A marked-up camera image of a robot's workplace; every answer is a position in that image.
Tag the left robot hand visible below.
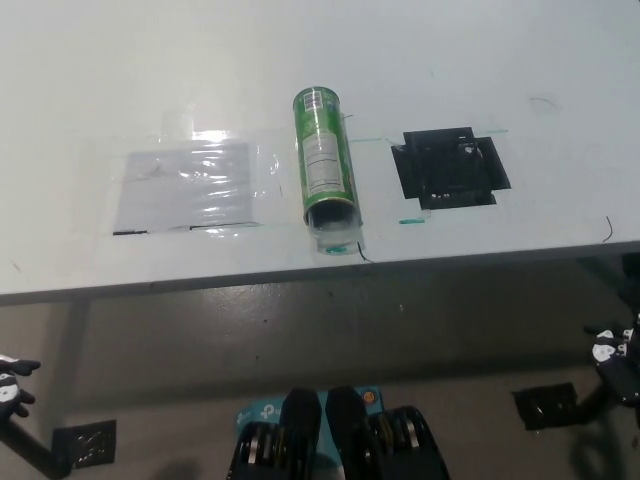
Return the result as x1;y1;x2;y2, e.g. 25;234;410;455
0;353;42;427

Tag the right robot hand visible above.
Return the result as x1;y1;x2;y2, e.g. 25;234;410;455
583;313;640;407

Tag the clear plastic chips tray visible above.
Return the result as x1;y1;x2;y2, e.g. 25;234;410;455
305;206;367;258

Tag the green chips can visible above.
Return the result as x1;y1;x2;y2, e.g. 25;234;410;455
291;86;364;229

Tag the black tape patch on table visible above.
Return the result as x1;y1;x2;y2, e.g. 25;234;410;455
390;125;512;211

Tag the clear tape film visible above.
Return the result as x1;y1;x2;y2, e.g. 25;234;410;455
82;128;282;237

